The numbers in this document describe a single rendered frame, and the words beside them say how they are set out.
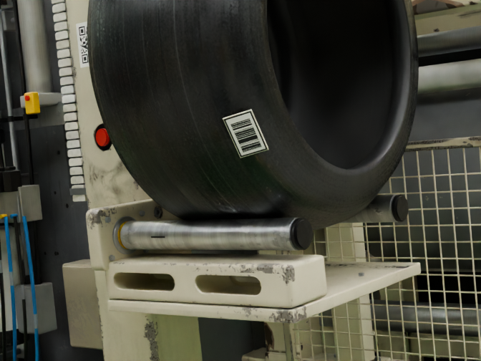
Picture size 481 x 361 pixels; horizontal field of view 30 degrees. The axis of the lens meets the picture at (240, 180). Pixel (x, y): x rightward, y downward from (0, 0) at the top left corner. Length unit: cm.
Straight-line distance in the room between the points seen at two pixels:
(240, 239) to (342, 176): 17
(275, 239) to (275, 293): 7
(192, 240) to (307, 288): 20
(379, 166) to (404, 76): 18
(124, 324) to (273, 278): 43
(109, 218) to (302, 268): 35
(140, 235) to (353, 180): 34
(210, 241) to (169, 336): 31
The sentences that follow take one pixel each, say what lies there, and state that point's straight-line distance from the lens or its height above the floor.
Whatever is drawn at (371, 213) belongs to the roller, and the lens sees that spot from 147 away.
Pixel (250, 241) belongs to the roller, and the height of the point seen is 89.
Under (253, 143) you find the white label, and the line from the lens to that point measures 115.
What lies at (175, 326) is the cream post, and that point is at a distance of 158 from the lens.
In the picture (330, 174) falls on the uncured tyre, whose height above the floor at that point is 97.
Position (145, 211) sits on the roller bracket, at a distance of 148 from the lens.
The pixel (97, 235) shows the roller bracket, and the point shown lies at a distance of 141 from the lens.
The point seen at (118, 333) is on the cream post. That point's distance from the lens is 159.
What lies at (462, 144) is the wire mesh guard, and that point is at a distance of 161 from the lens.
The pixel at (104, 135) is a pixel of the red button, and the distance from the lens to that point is 154.
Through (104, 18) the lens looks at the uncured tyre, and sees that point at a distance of 126.
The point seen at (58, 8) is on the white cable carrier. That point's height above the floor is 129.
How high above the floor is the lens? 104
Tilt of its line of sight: 3 degrees down
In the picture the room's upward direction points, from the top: 6 degrees counter-clockwise
